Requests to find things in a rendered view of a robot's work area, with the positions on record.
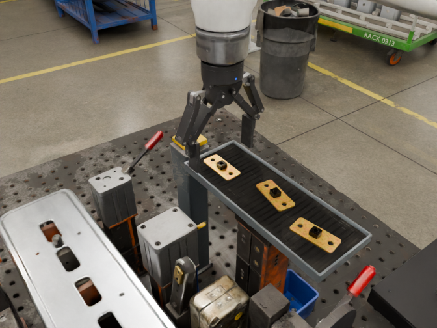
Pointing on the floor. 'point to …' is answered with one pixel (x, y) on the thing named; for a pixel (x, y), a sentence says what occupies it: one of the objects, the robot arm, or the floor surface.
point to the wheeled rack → (423, 34)
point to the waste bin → (285, 45)
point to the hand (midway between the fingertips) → (222, 151)
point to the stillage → (106, 13)
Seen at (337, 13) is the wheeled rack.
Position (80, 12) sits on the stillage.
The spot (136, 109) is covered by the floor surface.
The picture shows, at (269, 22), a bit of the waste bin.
